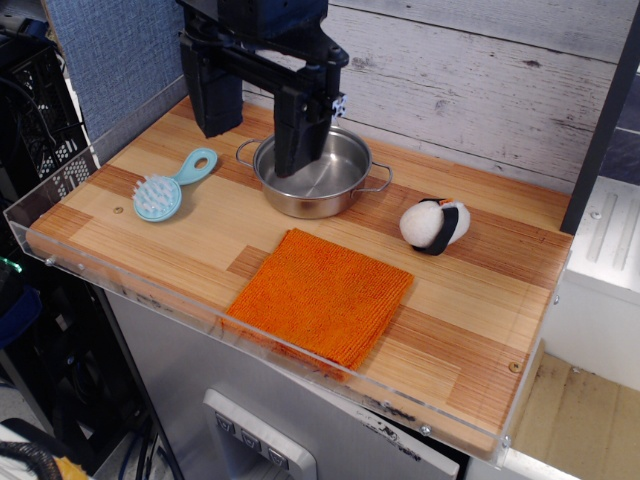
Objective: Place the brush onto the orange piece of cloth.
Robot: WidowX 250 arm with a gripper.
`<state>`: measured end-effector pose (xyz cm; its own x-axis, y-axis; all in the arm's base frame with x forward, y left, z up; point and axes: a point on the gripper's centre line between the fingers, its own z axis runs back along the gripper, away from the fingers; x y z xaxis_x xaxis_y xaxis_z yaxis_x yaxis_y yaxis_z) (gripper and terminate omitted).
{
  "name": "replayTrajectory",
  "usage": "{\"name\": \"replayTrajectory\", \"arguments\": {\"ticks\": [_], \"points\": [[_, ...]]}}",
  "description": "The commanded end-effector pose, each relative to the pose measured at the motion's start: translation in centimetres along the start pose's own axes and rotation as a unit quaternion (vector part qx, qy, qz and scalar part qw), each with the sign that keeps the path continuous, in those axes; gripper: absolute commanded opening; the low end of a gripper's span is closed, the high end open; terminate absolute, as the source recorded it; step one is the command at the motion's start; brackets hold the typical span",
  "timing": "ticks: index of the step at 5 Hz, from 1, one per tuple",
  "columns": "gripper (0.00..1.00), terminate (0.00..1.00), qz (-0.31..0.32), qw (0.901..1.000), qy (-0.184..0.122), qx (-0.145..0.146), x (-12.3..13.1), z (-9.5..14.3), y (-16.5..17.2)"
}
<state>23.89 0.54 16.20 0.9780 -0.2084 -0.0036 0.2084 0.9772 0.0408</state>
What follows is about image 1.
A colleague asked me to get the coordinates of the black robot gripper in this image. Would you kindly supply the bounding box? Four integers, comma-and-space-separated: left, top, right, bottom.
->
179, 1, 349, 178

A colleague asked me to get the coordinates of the light blue hair brush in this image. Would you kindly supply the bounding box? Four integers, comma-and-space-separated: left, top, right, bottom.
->
132, 148, 218, 223

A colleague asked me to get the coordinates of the orange knitted cloth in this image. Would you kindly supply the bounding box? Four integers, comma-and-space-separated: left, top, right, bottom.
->
222, 229, 414, 382

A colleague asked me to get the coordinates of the stainless steel pot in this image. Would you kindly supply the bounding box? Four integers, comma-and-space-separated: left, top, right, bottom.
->
236, 125, 393, 219

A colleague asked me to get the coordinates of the blue fabric partition panel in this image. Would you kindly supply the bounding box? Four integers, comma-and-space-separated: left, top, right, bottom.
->
44, 1, 183, 140

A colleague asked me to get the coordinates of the white plush sushi toy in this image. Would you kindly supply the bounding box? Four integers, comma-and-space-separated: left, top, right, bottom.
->
399, 198, 471, 256

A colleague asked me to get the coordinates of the black plastic crate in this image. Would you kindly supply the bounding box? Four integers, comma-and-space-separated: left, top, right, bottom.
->
1, 36, 89, 206

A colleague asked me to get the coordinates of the clear acrylic table guard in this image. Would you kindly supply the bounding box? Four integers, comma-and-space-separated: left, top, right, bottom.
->
6, 133, 572, 479

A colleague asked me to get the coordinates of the stainless steel cabinet front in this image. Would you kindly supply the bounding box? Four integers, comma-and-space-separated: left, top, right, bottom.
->
106, 293, 469, 479

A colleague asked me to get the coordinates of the white appliance block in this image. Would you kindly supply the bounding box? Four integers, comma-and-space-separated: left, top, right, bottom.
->
541, 177, 639, 390

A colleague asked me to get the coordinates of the dark vertical metal post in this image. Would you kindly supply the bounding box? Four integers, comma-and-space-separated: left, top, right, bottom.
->
560, 7, 639, 235

